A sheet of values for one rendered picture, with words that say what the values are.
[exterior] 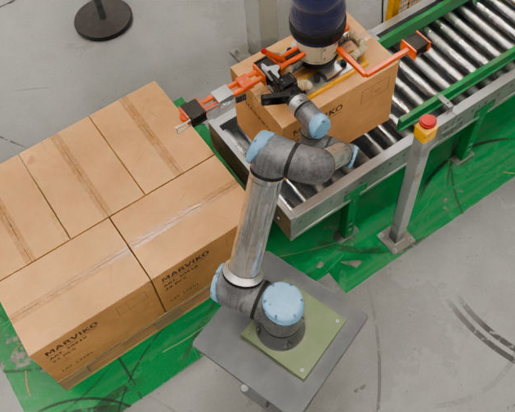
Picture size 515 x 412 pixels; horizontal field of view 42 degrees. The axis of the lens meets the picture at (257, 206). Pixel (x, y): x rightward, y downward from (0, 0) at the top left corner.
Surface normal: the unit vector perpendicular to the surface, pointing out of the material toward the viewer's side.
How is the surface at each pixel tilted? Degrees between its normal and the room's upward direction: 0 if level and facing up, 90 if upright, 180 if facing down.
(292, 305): 8
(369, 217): 0
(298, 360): 4
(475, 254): 0
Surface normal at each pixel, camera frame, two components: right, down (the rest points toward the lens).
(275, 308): 0.09, -0.47
